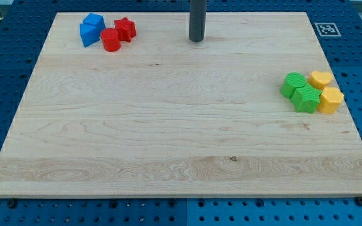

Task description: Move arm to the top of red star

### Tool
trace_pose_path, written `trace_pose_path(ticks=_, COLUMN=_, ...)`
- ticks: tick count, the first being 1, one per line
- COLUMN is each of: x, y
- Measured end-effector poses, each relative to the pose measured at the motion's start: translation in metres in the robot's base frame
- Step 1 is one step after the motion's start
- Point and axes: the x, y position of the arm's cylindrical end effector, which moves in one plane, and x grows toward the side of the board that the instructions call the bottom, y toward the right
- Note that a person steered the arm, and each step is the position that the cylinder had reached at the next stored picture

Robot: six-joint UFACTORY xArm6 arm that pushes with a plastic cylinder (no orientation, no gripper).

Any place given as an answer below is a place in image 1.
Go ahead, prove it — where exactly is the red star block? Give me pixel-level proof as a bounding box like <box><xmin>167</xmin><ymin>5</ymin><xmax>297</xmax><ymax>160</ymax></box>
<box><xmin>114</xmin><ymin>17</ymin><xmax>136</xmax><ymax>42</ymax></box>

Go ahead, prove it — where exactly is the green star block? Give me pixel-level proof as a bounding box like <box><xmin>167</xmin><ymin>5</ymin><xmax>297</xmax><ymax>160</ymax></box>
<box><xmin>290</xmin><ymin>83</ymin><xmax>322</xmax><ymax>114</ymax></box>

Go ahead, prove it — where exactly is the wooden board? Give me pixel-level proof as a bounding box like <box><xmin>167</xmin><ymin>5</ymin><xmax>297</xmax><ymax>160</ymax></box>
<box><xmin>0</xmin><ymin>12</ymin><xmax>362</xmax><ymax>199</ymax></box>

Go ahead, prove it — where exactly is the red cylinder block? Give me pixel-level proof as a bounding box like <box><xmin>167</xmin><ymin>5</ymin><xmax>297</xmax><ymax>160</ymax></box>
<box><xmin>100</xmin><ymin>28</ymin><xmax>121</xmax><ymax>52</ymax></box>

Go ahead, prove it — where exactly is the green cylinder block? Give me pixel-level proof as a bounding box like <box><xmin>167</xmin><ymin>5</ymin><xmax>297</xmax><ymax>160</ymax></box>
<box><xmin>280</xmin><ymin>72</ymin><xmax>307</xmax><ymax>99</ymax></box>

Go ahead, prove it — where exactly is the blue wedge block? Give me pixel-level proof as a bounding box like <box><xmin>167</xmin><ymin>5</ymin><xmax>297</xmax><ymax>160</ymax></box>
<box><xmin>79</xmin><ymin>23</ymin><xmax>101</xmax><ymax>47</ymax></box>

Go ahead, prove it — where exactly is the blue cube block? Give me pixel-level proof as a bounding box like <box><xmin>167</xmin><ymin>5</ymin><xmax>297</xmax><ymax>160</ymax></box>
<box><xmin>82</xmin><ymin>13</ymin><xmax>106</xmax><ymax>31</ymax></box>

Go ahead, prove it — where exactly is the yellow heart block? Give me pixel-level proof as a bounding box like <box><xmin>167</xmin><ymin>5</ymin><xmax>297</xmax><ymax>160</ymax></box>
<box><xmin>307</xmin><ymin>71</ymin><xmax>333</xmax><ymax>90</ymax></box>

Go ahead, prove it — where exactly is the yellow hexagon block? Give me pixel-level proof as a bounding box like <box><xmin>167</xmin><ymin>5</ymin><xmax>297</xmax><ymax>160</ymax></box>
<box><xmin>317</xmin><ymin>87</ymin><xmax>344</xmax><ymax>114</ymax></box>

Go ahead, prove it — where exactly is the white fiducial marker tag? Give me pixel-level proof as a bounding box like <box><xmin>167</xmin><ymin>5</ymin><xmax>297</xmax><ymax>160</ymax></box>
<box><xmin>315</xmin><ymin>23</ymin><xmax>341</xmax><ymax>37</ymax></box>

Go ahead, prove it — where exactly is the black bolt front left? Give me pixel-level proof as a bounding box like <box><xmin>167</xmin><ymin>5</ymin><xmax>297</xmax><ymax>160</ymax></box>
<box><xmin>6</xmin><ymin>199</ymin><xmax>17</xmax><ymax>208</ymax></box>

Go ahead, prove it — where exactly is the black bolt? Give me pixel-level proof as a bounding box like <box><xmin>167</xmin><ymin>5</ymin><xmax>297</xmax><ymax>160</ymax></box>
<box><xmin>354</xmin><ymin>196</ymin><xmax>362</xmax><ymax>207</ymax></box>
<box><xmin>6</xmin><ymin>199</ymin><xmax>17</xmax><ymax>208</ymax></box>

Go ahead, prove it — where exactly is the black bolt front right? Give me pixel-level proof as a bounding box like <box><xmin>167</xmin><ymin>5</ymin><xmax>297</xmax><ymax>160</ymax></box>
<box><xmin>354</xmin><ymin>196</ymin><xmax>362</xmax><ymax>207</ymax></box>

